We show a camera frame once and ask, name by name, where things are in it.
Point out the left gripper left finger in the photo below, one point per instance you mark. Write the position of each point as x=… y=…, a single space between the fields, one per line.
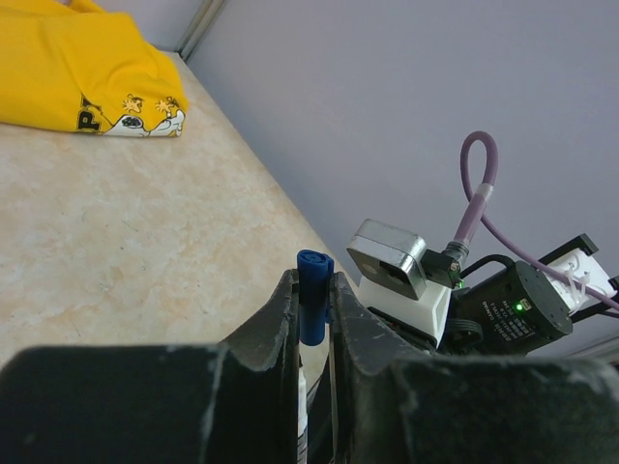
x=234 y=401

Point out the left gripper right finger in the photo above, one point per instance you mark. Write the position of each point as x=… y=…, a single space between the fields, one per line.
x=392 y=403

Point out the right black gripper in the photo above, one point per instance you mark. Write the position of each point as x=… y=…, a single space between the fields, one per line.
x=513 y=312

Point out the blue pen cap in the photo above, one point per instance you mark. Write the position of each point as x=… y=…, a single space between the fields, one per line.
x=315 y=270

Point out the yellow folded t-shirt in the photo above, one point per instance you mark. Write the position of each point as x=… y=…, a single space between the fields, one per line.
x=71 y=66

